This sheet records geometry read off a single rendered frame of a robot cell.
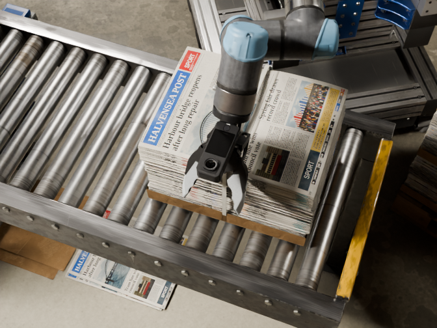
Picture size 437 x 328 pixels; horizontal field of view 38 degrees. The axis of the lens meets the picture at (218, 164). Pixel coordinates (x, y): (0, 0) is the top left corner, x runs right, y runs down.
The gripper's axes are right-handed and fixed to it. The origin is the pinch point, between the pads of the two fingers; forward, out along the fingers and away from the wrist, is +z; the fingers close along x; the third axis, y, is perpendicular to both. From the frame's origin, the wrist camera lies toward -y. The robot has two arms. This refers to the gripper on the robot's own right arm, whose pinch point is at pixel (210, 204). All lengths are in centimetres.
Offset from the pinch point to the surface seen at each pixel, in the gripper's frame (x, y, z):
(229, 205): -1.1, 13.6, 7.5
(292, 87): -6.8, 26.3, -18.1
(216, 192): 1.6, 10.5, 3.3
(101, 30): 100, 152, 28
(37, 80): 61, 36, 3
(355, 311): -40, 77, 72
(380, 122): -27, 52, -6
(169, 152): 11.5, 5.0, -5.6
